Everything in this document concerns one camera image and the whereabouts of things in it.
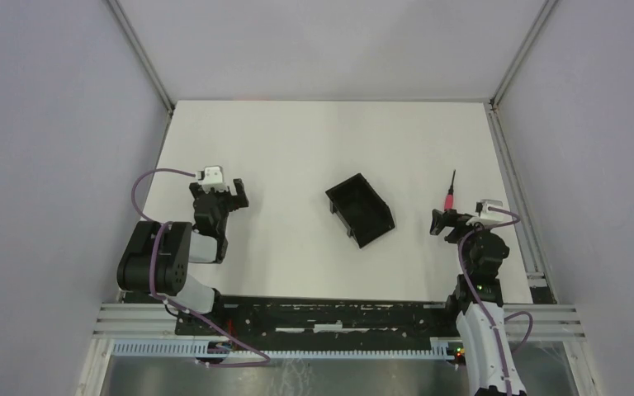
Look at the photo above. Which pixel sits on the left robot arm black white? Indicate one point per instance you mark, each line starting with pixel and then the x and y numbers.
pixel 156 260

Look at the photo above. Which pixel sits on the black plastic bin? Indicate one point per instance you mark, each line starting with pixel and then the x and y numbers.
pixel 364 214

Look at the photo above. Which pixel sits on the aluminium frame post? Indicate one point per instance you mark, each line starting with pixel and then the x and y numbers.
pixel 133 40
pixel 529 40

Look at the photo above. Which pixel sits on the aluminium frame post left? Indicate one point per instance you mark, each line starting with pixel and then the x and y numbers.
pixel 133 40

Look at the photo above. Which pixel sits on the aluminium frame post right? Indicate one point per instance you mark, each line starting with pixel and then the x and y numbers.
pixel 529 40

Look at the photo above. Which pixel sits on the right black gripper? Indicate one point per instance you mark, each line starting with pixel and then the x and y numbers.
pixel 450 219

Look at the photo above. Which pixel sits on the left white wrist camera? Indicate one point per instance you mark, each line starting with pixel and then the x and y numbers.
pixel 211 175

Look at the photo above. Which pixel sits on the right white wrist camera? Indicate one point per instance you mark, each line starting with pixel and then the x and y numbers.
pixel 488 210

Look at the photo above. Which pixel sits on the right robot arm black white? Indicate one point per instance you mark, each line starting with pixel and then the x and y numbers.
pixel 477 304

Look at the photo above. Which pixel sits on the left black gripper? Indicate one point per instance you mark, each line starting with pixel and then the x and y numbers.
pixel 238 201

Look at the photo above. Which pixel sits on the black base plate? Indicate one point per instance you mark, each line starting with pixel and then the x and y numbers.
pixel 253 315

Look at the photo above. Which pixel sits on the red black screwdriver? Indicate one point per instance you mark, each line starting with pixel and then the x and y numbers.
pixel 449 199

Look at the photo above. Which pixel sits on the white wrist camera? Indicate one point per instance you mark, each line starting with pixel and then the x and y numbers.
pixel 488 210
pixel 211 175

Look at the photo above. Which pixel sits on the aluminium rail front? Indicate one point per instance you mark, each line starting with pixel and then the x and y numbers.
pixel 551 322

